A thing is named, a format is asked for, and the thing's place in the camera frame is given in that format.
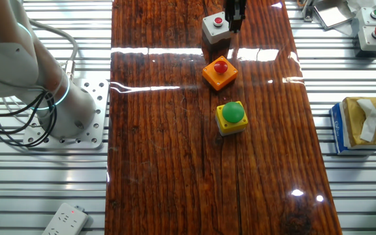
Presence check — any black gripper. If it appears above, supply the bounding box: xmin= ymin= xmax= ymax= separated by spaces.
xmin=224 ymin=0 xmax=247 ymax=35

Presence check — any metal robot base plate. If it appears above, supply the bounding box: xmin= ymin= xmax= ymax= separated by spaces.
xmin=22 ymin=78 xmax=110 ymax=150

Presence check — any white power strip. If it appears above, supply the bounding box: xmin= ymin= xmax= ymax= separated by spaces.
xmin=41 ymin=202 xmax=90 ymax=235

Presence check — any grey box large red button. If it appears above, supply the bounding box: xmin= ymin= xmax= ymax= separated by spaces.
xmin=356 ymin=24 xmax=376 ymax=53

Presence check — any grey box small red button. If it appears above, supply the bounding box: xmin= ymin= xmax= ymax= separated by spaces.
xmin=202 ymin=11 xmax=233 ymax=45

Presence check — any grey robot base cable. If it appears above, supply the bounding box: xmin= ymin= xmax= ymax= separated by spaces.
xmin=27 ymin=18 xmax=80 ymax=81

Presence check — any orange box red button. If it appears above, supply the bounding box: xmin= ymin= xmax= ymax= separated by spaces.
xmin=202 ymin=55 xmax=239 ymax=92

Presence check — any dark wooden board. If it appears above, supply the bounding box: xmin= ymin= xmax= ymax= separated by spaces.
xmin=104 ymin=0 xmax=343 ymax=235

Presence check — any metal bracket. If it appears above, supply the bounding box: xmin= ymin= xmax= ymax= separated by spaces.
xmin=302 ymin=0 xmax=356 ymax=30

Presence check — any black cable bundle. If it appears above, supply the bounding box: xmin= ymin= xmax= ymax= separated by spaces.
xmin=0 ymin=91 xmax=58 ymax=148

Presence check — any gold and blue tissue box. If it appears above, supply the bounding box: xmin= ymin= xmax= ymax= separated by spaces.
xmin=329 ymin=96 xmax=376 ymax=156

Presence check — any yellow box green button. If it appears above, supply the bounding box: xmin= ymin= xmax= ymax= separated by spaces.
xmin=215 ymin=101 xmax=249 ymax=137

